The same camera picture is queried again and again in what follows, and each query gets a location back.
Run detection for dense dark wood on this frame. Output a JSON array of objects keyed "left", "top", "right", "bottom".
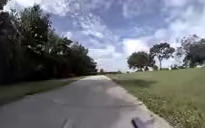
[{"left": 0, "top": 0, "right": 99, "bottom": 85}]

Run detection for tall thin-trunked tree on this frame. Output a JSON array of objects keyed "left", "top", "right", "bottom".
[{"left": 149, "top": 42, "right": 176, "bottom": 71}]

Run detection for round-crowned tree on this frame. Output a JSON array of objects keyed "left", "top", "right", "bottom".
[{"left": 126, "top": 50, "right": 155, "bottom": 72}]

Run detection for grey concrete path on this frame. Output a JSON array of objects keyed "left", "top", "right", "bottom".
[{"left": 0, "top": 74, "right": 173, "bottom": 128}]

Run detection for broad dark tree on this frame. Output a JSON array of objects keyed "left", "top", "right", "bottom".
[{"left": 175, "top": 34, "right": 205, "bottom": 69}]

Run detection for mown green grass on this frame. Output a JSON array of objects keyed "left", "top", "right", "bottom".
[
  {"left": 0, "top": 75, "right": 91, "bottom": 110},
  {"left": 104, "top": 65, "right": 205, "bottom": 128}
]

